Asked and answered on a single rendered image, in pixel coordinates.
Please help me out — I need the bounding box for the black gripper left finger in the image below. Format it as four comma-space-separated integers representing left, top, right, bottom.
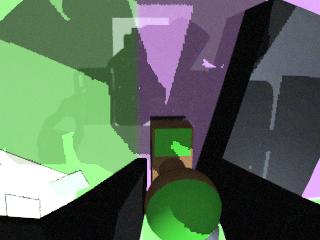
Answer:
0, 157, 148, 240

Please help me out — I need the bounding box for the white card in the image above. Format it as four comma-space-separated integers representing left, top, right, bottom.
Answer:
0, 149, 89, 217

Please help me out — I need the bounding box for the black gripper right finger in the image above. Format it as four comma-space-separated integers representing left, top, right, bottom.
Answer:
211, 159, 320, 240

